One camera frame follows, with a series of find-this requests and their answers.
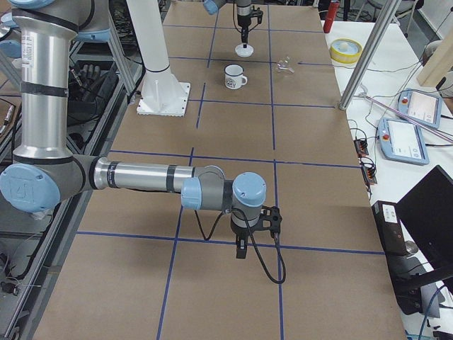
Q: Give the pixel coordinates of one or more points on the white blue-rimmed enamel cup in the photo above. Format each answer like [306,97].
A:
[234,77]

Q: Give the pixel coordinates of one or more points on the aluminium frame post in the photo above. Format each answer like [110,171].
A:
[375,37]

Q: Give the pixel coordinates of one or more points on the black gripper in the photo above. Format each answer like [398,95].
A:
[241,233]
[243,22]

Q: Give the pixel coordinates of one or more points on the near blue teach pendant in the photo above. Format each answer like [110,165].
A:
[401,141]

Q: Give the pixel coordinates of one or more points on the blue teach pendant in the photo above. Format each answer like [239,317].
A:
[423,107]
[401,141]

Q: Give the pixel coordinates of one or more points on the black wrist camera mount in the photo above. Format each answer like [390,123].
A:
[257,13]
[270,220]

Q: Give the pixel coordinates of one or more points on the white ceramic lid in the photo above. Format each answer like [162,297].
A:
[244,50]

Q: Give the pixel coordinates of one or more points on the orange black connector board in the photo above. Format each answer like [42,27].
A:
[361,146]

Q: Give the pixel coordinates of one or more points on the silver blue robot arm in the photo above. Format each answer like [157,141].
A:
[242,15]
[45,172]

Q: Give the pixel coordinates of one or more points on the red cylinder bottle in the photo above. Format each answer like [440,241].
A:
[330,16]

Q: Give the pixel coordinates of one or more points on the white pedestal base plate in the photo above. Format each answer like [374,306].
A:
[163,94]

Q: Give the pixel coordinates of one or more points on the black desktop computer box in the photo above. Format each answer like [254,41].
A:
[413,285]

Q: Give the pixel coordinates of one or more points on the yellow tape roll with plate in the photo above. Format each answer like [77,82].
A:
[345,51]

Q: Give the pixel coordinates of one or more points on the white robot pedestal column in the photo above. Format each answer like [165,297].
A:
[146,20]

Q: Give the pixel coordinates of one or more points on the far blue teach pendant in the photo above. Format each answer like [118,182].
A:
[423,107]

